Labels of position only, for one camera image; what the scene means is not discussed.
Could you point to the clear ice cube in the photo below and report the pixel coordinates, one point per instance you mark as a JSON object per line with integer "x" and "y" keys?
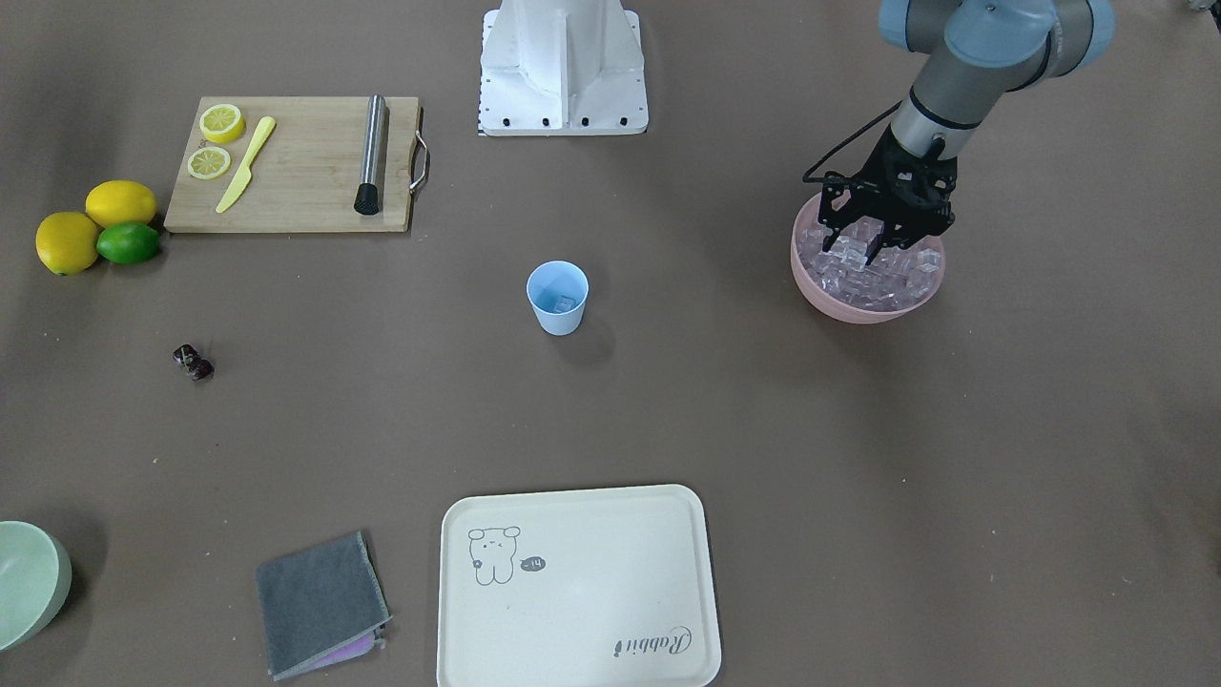
{"x": 563, "y": 304}

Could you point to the yellow plastic knife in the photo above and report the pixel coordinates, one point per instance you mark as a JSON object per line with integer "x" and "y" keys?
{"x": 244, "y": 173}

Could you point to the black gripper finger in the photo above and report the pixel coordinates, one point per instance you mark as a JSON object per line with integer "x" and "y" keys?
{"x": 888, "y": 237}
{"x": 834, "y": 218}

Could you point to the bamboo cutting board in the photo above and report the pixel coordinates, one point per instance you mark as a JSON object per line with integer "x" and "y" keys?
{"x": 307, "y": 174}

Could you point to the lemon slice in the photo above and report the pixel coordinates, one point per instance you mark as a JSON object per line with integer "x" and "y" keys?
{"x": 208, "y": 163}
{"x": 222, "y": 123}

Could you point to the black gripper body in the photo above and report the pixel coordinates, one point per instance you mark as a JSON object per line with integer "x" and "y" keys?
{"x": 888, "y": 158}

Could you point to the cream rabbit serving tray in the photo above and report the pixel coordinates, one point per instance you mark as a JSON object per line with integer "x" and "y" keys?
{"x": 586, "y": 587}

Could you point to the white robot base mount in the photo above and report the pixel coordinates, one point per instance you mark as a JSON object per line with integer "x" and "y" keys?
{"x": 562, "y": 68}

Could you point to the green lime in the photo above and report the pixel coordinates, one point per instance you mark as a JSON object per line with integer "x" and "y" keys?
{"x": 128, "y": 242}

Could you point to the steel muddler black tip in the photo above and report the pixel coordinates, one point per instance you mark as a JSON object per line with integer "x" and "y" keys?
{"x": 369, "y": 195}

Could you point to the lemon slice lower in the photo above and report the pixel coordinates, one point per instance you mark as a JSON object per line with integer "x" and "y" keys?
{"x": 208, "y": 163}

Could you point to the pink bowl of ice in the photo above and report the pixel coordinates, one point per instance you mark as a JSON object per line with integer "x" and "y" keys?
{"x": 840, "y": 281}

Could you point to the light blue plastic cup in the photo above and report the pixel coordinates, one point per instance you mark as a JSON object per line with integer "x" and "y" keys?
{"x": 557, "y": 291}

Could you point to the mint green bowl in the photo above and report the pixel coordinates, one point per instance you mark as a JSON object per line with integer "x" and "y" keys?
{"x": 36, "y": 576}

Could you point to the yellow lemon lower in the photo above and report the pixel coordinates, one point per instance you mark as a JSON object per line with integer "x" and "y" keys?
{"x": 66, "y": 242}

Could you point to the yellow lemon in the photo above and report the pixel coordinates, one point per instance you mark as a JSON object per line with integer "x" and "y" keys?
{"x": 121, "y": 201}
{"x": 66, "y": 242}

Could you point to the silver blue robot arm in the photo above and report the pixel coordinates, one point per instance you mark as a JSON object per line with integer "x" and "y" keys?
{"x": 976, "y": 51}

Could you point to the lemon slice upper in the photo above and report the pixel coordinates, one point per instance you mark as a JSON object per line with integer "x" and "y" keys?
{"x": 222, "y": 123}

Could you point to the grey folded cloth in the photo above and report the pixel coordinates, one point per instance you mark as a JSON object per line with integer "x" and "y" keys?
{"x": 320, "y": 606}

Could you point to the yellow lemon upper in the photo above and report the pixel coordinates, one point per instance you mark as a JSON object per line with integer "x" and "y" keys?
{"x": 121, "y": 201}

